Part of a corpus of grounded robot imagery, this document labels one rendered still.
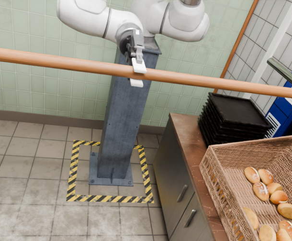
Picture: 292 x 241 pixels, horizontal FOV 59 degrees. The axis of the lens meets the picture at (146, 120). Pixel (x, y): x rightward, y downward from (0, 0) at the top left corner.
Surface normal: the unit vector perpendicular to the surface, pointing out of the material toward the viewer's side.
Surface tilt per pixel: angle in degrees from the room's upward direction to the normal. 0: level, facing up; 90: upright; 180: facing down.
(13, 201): 0
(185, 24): 113
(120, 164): 90
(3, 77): 90
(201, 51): 90
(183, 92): 90
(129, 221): 0
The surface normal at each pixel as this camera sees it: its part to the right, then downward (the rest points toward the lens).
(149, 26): -0.11, 0.71
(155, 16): -0.14, 0.46
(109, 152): 0.14, 0.60
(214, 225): 0.23, -0.79
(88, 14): 0.26, 0.29
